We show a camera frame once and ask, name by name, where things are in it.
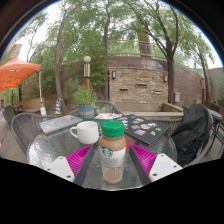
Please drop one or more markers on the wooden bench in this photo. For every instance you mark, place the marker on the wooden bench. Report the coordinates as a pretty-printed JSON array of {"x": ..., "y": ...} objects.
[{"x": 31, "y": 104}]

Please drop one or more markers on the wooden lamp post with globe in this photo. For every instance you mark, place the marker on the wooden lamp post with globe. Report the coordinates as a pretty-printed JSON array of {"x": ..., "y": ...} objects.
[{"x": 87, "y": 71}]

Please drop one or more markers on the green plant in teal pot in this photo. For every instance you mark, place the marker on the green plant in teal pot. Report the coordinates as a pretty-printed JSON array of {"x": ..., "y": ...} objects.
[{"x": 86, "y": 110}]

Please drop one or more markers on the silver laptop with stickers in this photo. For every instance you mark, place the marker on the silver laptop with stickers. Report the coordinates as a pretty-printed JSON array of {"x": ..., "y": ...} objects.
[{"x": 60, "y": 124}]

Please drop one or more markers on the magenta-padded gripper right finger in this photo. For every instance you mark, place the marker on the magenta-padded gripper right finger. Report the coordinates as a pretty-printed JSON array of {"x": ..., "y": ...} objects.
[{"x": 163, "y": 166}]

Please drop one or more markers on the black wall lamp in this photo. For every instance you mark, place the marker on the black wall lamp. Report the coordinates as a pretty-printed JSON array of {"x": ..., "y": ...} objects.
[
  {"x": 165, "y": 78},
  {"x": 114, "y": 75}
]

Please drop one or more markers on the orange patio umbrella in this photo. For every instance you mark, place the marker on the orange patio umbrella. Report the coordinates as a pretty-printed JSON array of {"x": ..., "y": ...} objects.
[{"x": 16, "y": 73}]

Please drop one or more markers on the grey wall utility box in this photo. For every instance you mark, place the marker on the grey wall utility box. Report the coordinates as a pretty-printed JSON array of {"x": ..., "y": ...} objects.
[{"x": 177, "y": 97}]

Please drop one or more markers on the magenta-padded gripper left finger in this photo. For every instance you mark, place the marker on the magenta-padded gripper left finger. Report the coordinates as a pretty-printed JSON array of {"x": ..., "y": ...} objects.
[{"x": 60, "y": 166}]

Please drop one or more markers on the dark patio chairs group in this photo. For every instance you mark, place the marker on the dark patio chairs group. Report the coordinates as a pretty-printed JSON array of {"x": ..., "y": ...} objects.
[{"x": 11, "y": 111}]

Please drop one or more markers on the blue yellow striped cone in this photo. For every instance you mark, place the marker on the blue yellow striped cone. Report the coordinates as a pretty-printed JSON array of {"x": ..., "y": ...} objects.
[{"x": 58, "y": 107}]

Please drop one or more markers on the white ceramic mug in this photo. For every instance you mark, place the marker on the white ceramic mug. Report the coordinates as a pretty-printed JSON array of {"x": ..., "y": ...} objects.
[{"x": 87, "y": 133}]

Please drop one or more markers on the black laptop with stickers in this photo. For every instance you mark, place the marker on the black laptop with stickers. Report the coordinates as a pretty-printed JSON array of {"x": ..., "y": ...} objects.
[{"x": 146, "y": 131}]

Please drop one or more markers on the green-capped coffee drink bottle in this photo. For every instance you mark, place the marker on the green-capped coffee drink bottle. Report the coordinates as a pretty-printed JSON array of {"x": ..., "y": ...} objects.
[{"x": 112, "y": 150}]

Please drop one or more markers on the tall leaning tree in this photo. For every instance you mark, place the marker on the tall leaning tree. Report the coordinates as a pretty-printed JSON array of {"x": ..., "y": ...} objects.
[{"x": 59, "y": 83}]

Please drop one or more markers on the grey metal mesh chair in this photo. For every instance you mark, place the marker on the grey metal mesh chair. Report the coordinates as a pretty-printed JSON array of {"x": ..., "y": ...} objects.
[
  {"x": 107, "y": 107},
  {"x": 21, "y": 128},
  {"x": 166, "y": 125}
]

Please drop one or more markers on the tall dark-trunked tree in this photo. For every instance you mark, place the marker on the tall dark-trunked tree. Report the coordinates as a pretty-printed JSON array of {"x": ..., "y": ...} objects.
[{"x": 170, "y": 83}]

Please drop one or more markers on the black jacket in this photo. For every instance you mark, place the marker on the black jacket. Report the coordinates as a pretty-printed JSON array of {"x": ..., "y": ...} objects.
[{"x": 193, "y": 133}]

